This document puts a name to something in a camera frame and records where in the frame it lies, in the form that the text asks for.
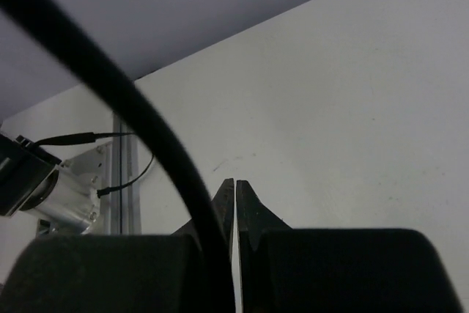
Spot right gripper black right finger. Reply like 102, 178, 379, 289
236, 180, 462, 312

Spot black headphones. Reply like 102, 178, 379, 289
0, 0, 235, 313

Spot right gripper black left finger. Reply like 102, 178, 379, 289
0, 177, 235, 313

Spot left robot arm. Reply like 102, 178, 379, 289
1, 133, 100, 234

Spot left metal base bracket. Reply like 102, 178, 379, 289
35, 143, 111, 235

